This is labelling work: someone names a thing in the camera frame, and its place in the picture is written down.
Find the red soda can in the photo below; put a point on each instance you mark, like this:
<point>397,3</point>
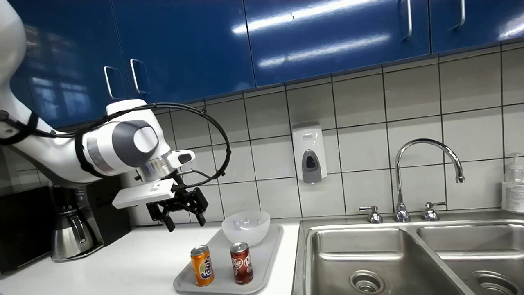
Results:
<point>242,265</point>

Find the black microwave oven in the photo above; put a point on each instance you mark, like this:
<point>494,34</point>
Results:
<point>22,230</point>

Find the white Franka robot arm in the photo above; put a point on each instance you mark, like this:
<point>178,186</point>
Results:
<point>66,153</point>

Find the white wall soap dispenser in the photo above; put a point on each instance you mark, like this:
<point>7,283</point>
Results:
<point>309,153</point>

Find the clear pump soap bottle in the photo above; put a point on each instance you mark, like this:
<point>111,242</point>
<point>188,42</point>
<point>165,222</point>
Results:
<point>515,189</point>

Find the white translucent bowl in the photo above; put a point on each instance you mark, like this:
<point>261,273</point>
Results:
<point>247,230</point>

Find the stainless steel coffee carafe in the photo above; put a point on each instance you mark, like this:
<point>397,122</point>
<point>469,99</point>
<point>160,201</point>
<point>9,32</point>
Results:
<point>71,239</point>

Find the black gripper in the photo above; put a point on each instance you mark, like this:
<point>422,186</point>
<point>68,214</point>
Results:
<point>178,199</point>

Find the stainless steel double sink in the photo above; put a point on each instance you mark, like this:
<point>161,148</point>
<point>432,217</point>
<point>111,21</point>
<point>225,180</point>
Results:
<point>355,247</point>

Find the grey plastic tray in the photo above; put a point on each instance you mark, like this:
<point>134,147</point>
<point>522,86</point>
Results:
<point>268,257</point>

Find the orange soda can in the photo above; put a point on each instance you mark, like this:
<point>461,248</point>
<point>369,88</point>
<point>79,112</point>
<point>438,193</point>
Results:
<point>202,268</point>

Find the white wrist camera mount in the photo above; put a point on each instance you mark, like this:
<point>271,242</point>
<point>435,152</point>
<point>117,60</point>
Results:
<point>142,196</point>

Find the chrome gooseneck faucet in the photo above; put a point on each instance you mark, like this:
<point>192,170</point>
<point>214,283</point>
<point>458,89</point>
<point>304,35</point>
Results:
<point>402,181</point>

